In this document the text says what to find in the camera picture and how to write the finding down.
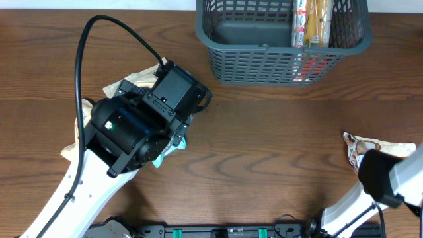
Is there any crumpled beige paper bag lower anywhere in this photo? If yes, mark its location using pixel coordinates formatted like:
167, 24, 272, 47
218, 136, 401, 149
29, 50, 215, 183
60, 99, 93, 162

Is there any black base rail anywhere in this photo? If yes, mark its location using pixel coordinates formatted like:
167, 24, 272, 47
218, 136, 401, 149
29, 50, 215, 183
79, 216, 383, 238

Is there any beige printed snack bag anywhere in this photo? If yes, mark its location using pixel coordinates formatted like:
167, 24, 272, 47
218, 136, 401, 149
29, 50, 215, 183
343, 132, 416, 174

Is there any crumpled beige paper bag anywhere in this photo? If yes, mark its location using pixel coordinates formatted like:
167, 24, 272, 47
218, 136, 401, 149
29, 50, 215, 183
60, 99, 93, 162
102, 64, 159, 98

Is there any grey plastic lattice basket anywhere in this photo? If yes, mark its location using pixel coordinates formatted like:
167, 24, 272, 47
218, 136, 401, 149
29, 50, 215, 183
196, 0, 372, 85

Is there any Kleenex tissue multipack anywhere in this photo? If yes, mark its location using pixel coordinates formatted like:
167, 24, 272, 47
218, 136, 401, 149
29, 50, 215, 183
290, 0, 310, 82

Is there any spaghetti packet with red ends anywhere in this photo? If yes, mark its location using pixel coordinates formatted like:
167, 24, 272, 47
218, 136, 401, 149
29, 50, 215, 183
297, 0, 334, 82

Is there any teal snack packet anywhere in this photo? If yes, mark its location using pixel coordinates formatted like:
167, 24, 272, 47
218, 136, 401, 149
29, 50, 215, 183
152, 136, 186, 169

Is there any crumpled beige paper bag upper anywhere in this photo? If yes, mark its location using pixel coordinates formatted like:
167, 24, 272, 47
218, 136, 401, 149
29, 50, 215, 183
102, 64, 159, 98

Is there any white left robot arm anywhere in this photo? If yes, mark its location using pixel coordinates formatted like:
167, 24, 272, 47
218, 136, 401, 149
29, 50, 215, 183
23, 61, 212, 237

